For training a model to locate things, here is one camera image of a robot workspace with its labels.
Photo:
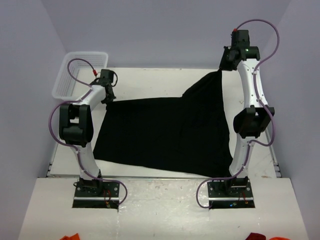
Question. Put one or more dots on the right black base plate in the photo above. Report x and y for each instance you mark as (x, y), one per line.
(235, 193)

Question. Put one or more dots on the white plastic basket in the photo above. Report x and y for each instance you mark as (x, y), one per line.
(80, 65)

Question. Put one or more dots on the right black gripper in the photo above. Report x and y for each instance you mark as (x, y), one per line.
(224, 65)

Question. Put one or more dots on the black t shirt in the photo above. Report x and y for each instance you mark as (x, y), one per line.
(187, 134)

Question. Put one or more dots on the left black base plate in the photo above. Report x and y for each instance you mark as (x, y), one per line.
(106, 196)

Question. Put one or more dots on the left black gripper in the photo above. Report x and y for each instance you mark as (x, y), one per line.
(109, 99)

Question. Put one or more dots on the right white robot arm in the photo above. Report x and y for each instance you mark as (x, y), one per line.
(256, 115)

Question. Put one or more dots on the orange cloth bottom left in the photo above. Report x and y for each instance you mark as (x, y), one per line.
(72, 237)

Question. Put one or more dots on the orange cloth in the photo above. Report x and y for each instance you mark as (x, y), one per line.
(72, 237)
(279, 238)

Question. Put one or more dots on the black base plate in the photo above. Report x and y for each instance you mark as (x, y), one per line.
(235, 193)
(106, 196)

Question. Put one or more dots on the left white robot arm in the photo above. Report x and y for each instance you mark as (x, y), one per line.
(76, 127)

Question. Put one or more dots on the dark red cloth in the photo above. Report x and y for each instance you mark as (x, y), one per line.
(256, 236)

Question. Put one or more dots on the orange cloth bottom right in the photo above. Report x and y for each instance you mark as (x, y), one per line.
(279, 238)

